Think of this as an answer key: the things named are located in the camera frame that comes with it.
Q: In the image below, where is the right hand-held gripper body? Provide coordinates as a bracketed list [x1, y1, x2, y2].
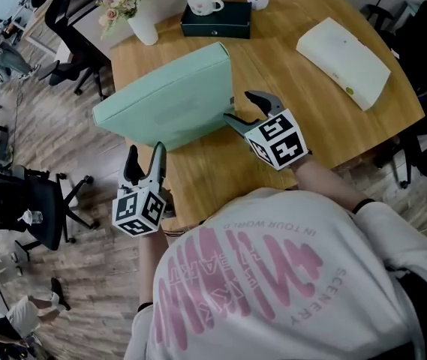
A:
[242, 104, 308, 172]

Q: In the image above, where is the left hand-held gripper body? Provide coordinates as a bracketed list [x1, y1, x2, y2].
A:
[112, 180, 176, 238]

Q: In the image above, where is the mint green box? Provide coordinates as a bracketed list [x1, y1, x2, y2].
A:
[92, 42, 236, 152]

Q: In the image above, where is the white box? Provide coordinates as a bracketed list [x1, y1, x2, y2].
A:
[295, 16, 392, 112]

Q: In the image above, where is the person's right forearm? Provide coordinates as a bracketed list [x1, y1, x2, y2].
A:
[291, 157, 377, 215]

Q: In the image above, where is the person's left forearm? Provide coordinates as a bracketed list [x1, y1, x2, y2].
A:
[137, 230, 169, 311]

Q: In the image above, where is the dark green drawer box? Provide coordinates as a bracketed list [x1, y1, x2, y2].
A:
[180, 1, 254, 40]

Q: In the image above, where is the clear water bottle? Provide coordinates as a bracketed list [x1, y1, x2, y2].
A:
[17, 208, 44, 224]

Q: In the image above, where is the white mug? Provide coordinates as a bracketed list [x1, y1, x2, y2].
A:
[185, 0, 224, 17]

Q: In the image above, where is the white vase with flowers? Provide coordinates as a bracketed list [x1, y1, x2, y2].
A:
[96, 0, 160, 47]

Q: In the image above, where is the person's white printed shirt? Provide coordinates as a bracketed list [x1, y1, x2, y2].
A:
[122, 187, 427, 360]

